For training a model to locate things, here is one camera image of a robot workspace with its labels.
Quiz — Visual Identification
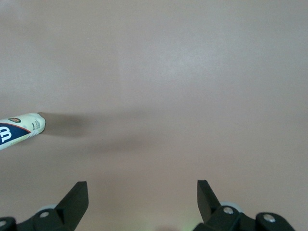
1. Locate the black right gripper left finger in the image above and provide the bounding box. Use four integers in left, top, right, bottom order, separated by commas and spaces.
0, 181, 90, 231

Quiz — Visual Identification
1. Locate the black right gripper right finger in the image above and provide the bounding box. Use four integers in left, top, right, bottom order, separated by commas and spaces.
193, 180, 296, 231

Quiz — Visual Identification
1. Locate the white blue tennis ball can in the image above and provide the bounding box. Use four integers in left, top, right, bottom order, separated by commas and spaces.
0, 112, 46, 152

